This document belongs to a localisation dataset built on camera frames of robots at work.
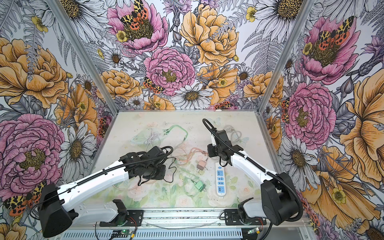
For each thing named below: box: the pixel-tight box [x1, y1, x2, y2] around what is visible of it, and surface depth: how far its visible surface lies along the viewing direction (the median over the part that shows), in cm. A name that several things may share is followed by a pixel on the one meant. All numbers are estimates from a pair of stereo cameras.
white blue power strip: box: [215, 162, 226, 196], surface depth 86 cm
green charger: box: [195, 180, 207, 192], surface depth 84 cm
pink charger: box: [196, 160, 206, 171], surface depth 93 cm
